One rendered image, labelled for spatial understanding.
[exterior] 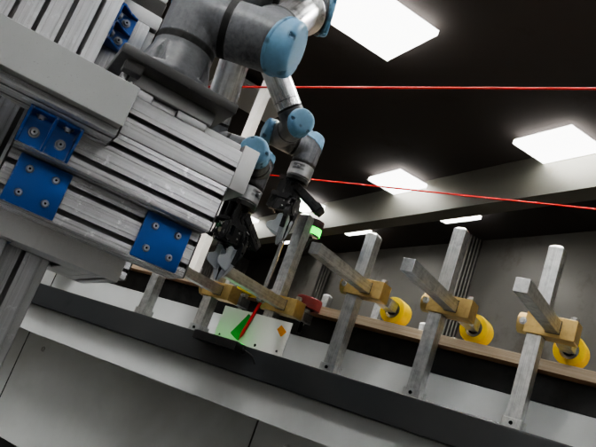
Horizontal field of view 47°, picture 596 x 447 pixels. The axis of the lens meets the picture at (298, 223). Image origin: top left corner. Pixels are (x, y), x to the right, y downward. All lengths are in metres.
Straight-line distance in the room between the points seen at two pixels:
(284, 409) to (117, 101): 1.09
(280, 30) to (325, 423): 1.02
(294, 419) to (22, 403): 1.41
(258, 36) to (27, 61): 0.43
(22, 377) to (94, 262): 1.78
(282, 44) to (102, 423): 1.72
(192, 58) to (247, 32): 0.11
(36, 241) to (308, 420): 0.91
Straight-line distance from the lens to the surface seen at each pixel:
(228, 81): 1.71
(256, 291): 1.86
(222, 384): 2.05
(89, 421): 2.69
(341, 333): 1.86
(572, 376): 1.81
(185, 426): 2.37
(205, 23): 1.32
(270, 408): 1.94
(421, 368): 1.74
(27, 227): 1.30
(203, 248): 3.64
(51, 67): 1.09
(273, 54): 1.30
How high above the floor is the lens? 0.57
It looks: 15 degrees up
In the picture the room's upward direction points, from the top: 20 degrees clockwise
